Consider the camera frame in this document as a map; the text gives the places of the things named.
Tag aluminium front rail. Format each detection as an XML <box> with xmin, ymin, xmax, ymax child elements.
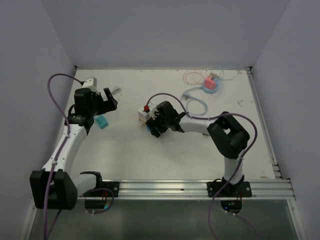
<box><xmin>31</xmin><ymin>179</ymin><xmax>296</xmax><ymax>201</ymax></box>

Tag right side aluminium rail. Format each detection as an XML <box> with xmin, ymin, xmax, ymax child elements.
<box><xmin>245</xmin><ymin>67</ymin><xmax>283</xmax><ymax>180</ymax></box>

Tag light blue cord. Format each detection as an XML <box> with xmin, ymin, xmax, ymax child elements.
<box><xmin>181</xmin><ymin>79</ymin><xmax>225</xmax><ymax>118</ymax></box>

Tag aluminium rail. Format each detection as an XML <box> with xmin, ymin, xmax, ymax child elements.
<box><xmin>31</xmin><ymin>179</ymin><xmax>296</xmax><ymax>201</ymax></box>
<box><xmin>245</xmin><ymin>67</ymin><xmax>283</xmax><ymax>180</ymax></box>

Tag light blue round socket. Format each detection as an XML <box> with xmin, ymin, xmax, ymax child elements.
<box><xmin>201</xmin><ymin>78</ymin><xmax>223</xmax><ymax>96</ymax></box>

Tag tan wooden socket cube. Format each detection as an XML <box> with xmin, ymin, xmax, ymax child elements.
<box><xmin>138</xmin><ymin>118</ymin><xmax>147</xmax><ymax>127</ymax></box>

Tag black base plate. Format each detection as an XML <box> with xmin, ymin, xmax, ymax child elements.
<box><xmin>206</xmin><ymin>177</ymin><xmax>253</xmax><ymax>198</ymax></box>
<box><xmin>100</xmin><ymin>181</ymin><xmax>120</xmax><ymax>198</ymax></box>

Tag white charger plug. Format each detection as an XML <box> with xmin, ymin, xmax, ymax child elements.
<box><xmin>137</xmin><ymin>107</ymin><xmax>151</xmax><ymax>121</ymax></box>

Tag thin white wire coil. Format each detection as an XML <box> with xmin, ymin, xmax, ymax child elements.
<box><xmin>207</xmin><ymin>64</ymin><xmax>243</xmax><ymax>82</ymax></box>

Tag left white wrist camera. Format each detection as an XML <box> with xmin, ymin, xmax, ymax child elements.
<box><xmin>82</xmin><ymin>76</ymin><xmax>98</xmax><ymax>93</ymax></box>

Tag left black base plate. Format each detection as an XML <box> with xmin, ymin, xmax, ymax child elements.
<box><xmin>100</xmin><ymin>181</ymin><xmax>120</xmax><ymax>198</ymax></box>

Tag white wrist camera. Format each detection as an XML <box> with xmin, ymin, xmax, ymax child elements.
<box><xmin>144</xmin><ymin>103</ymin><xmax>158</xmax><ymax>119</ymax></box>
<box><xmin>82</xmin><ymin>76</ymin><xmax>98</xmax><ymax>93</ymax></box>

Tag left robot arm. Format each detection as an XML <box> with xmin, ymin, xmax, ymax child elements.
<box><xmin>29</xmin><ymin>87</ymin><xmax>118</xmax><ymax>210</ymax></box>

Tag teal power strip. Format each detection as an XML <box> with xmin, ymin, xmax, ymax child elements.
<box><xmin>94</xmin><ymin>115</ymin><xmax>109</xmax><ymax>129</ymax></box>

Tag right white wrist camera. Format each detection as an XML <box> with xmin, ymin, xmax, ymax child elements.
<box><xmin>144</xmin><ymin>103</ymin><xmax>158</xmax><ymax>119</ymax></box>

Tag pink cube plug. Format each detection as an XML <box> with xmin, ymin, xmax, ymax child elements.
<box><xmin>202</xmin><ymin>75</ymin><xmax>217</xmax><ymax>91</ymax></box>

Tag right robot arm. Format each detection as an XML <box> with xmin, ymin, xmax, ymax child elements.
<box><xmin>142</xmin><ymin>101</ymin><xmax>250</xmax><ymax>197</ymax></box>

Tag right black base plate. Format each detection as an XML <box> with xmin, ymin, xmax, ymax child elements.
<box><xmin>206</xmin><ymin>177</ymin><xmax>253</xmax><ymax>198</ymax></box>

